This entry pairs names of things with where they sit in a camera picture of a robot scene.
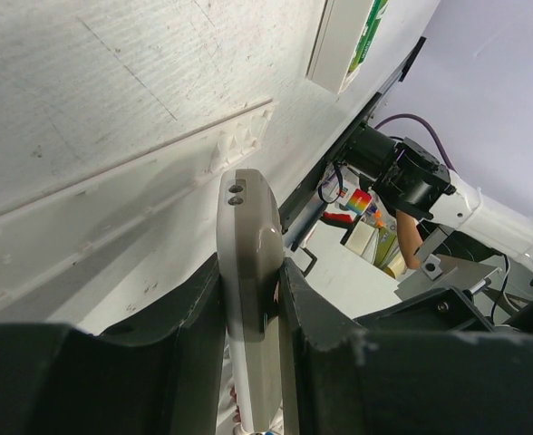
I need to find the white remote control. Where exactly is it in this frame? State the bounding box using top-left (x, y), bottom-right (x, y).
top-left (306, 0), bottom-right (388, 94)

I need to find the aluminium table frame rail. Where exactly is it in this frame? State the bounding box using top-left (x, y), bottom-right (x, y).
top-left (279, 36), bottom-right (426, 252)

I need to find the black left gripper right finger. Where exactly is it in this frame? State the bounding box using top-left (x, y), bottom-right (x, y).
top-left (278, 260), bottom-right (533, 434)

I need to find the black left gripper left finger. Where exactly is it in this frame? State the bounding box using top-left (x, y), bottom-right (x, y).
top-left (0, 256), bottom-right (226, 434)

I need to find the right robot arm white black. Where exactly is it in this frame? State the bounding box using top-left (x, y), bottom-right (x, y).
top-left (340, 124), bottom-right (533, 274)

